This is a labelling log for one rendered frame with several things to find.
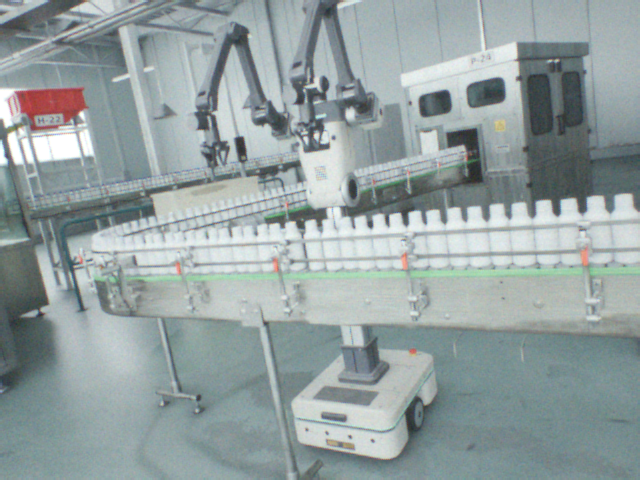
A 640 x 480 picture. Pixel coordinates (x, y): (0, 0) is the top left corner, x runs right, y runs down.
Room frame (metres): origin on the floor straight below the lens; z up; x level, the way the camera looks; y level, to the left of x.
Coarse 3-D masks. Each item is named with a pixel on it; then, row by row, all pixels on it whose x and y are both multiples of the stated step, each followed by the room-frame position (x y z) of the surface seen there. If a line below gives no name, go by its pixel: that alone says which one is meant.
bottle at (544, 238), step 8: (544, 200) 1.31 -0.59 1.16; (544, 208) 1.28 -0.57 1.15; (536, 216) 1.30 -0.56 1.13; (544, 216) 1.28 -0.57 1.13; (552, 216) 1.28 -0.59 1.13; (536, 224) 1.29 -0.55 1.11; (536, 232) 1.29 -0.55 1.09; (544, 232) 1.28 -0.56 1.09; (552, 232) 1.27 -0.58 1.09; (536, 240) 1.30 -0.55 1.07; (544, 240) 1.28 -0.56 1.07; (552, 240) 1.27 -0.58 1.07; (536, 248) 1.30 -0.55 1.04; (544, 248) 1.28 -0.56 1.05; (552, 248) 1.27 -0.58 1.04; (544, 256) 1.28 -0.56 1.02; (552, 256) 1.27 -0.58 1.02; (560, 256) 1.28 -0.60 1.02; (544, 264) 1.28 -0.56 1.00
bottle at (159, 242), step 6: (156, 234) 2.07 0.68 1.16; (162, 234) 2.06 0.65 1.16; (156, 240) 2.04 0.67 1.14; (162, 240) 2.05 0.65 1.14; (156, 246) 2.03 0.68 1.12; (162, 246) 2.03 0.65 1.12; (156, 252) 2.03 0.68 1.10; (162, 252) 2.03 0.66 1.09; (156, 258) 2.03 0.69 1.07; (162, 258) 2.03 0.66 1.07; (162, 270) 2.03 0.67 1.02; (168, 270) 2.03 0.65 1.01
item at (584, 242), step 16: (400, 240) 1.39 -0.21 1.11; (576, 240) 1.16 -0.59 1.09; (112, 256) 2.15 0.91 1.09; (176, 256) 1.86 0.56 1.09; (192, 256) 1.91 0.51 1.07; (272, 256) 1.62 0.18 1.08; (400, 256) 1.36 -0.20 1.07; (416, 256) 1.43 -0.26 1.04; (112, 304) 2.09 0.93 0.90; (192, 304) 1.86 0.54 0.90; (288, 304) 1.62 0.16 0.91; (416, 304) 1.38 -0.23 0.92; (592, 304) 1.15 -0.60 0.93; (416, 320) 1.39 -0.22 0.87; (592, 320) 1.15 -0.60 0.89
